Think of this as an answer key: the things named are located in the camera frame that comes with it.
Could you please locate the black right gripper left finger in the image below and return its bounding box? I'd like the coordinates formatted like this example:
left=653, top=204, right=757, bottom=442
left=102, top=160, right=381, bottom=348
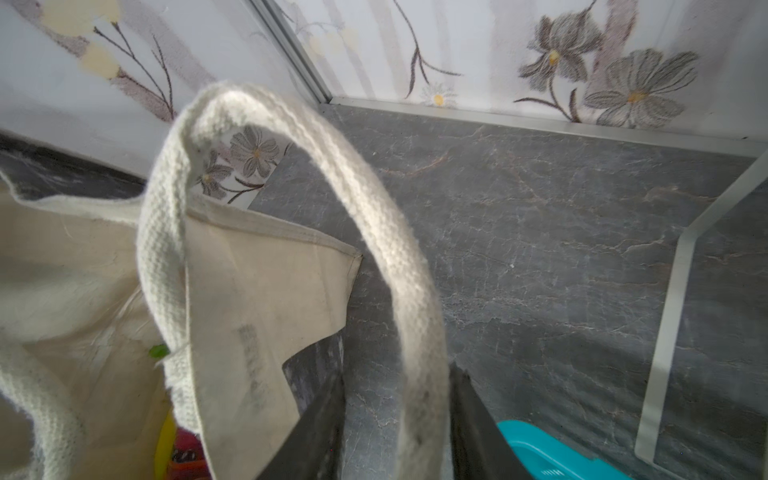
left=257, top=373, right=346, bottom=480

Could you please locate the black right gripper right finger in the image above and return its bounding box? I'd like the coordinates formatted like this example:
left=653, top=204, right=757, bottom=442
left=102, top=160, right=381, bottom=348
left=449, top=364, right=533, bottom=480

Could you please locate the orange snack bag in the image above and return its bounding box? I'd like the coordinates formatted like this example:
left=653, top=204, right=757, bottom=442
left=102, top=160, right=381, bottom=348
left=165, top=428, right=212, bottom=480

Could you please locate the green snack bag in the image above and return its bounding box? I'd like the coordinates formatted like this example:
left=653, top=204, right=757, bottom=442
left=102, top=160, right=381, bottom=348
left=148, top=344, right=170, bottom=361

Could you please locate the cream canvas tote bag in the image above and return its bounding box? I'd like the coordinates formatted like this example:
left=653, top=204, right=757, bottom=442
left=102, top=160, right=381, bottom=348
left=1, top=83, right=449, bottom=479

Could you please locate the teal plastic basket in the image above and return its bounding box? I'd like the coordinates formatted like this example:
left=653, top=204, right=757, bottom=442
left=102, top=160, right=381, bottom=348
left=497, top=420, right=631, bottom=480

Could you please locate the white wooden shelf rack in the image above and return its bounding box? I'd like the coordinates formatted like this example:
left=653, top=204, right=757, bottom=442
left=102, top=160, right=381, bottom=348
left=634, top=149, right=768, bottom=466

